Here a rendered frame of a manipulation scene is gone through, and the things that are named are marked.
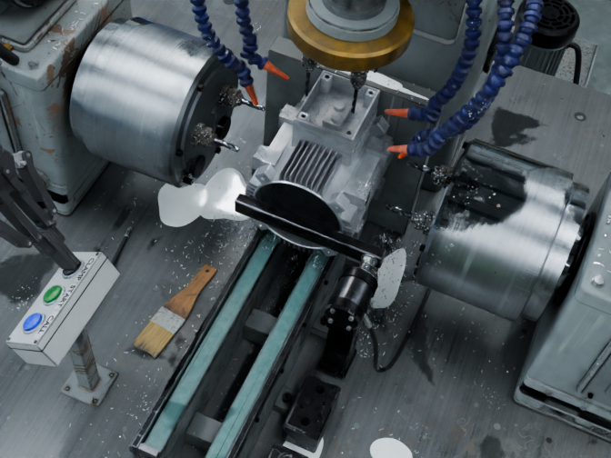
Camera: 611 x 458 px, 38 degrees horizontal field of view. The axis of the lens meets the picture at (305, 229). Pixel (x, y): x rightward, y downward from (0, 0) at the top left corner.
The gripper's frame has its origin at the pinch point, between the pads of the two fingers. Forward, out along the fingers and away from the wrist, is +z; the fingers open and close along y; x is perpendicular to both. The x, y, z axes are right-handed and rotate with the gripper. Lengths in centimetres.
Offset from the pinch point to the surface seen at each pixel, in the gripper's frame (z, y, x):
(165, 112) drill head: -1.0, 27.8, -3.7
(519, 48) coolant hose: 1, 35, -59
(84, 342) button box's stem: 15.2, -5.2, 3.3
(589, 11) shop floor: 127, 234, 7
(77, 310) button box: 6.6, -5.7, -3.4
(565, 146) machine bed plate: 60, 83, -38
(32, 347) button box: 4.8, -13.6, -2.1
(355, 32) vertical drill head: -5, 35, -38
